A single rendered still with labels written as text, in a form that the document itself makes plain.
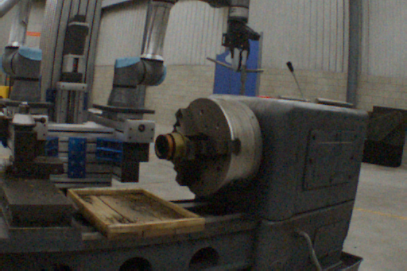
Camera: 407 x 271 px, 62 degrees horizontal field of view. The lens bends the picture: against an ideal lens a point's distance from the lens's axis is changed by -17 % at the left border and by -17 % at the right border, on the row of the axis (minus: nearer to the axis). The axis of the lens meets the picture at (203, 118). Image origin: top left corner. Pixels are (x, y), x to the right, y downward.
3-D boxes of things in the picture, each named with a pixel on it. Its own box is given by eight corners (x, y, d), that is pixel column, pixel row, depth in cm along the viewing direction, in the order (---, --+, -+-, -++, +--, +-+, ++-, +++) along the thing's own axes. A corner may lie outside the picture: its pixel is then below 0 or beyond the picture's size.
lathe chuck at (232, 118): (187, 177, 148) (201, 92, 143) (244, 207, 123) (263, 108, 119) (167, 178, 142) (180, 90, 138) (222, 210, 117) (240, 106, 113)
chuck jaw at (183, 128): (200, 142, 133) (190, 112, 138) (208, 134, 129) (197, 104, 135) (172, 142, 126) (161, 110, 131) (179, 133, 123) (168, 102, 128)
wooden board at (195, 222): (144, 198, 138) (144, 187, 138) (204, 230, 109) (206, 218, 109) (67, 199, 120) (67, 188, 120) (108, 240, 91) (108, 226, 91)
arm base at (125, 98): (102, 104, 181) (103, 83, 180) (129, 106, 190) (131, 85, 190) (114, 106, 169) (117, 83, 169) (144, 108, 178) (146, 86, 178)
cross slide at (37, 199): (36, 178, 118) (36, 164, 118) (73, 222, 84) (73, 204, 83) (-7, 177, 108) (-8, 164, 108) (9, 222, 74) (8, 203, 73)
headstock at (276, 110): (286, 180, 194) (296, 102, 192) (361, 199, 156) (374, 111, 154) (187, 190, 159) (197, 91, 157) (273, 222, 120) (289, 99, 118)
